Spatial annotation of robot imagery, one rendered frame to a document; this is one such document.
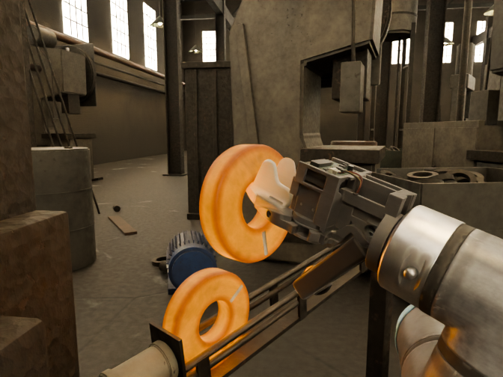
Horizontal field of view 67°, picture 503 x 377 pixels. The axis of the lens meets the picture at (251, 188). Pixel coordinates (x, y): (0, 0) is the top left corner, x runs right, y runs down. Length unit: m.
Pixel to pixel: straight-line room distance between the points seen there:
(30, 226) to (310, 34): 2.42
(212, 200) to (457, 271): 0.26
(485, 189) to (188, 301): 1.94
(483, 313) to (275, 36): 2.64
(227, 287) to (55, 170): 2.39
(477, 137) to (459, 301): 3.56
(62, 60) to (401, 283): 7.93
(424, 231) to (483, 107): 3.60
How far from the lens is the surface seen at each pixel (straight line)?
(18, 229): 0.61
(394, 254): 0.37
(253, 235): 0.50
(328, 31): 2.79
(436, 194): 2.16
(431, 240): 0.36
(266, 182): 0.46
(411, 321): 0.53
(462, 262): 0.36
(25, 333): 0.48
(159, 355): 0.59
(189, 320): 0.59
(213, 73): 4.34
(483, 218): 2.35
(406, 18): 8.99
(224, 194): 0.45
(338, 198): 0.40
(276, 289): 0.80
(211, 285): 0.60
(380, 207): 0.39
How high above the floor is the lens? 1.00
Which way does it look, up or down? 8 degrees down
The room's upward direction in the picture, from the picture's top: straight up
